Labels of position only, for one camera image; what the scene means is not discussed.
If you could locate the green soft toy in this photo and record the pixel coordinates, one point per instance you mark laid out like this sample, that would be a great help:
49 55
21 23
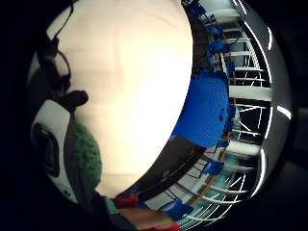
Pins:
88 157

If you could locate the row of small blue chairs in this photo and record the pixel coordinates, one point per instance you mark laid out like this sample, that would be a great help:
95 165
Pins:
218 45

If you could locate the red and tan toy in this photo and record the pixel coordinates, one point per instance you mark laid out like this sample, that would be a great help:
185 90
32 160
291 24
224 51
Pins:
144 216

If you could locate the long ceiling lamp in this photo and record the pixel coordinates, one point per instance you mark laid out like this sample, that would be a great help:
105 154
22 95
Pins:
284 112

